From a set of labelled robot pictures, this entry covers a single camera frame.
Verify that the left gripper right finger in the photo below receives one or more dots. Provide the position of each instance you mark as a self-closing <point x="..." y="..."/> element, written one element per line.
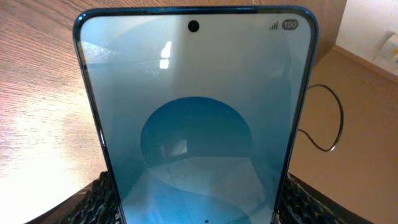
<point x="301" y="203"/>

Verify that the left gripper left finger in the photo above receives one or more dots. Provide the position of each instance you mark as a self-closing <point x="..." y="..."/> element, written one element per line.
<point x="94" y="204"/>

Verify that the blue Galaxy smartphone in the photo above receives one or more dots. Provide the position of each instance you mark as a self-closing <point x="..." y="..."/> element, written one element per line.
<point x="196" y="108"/>

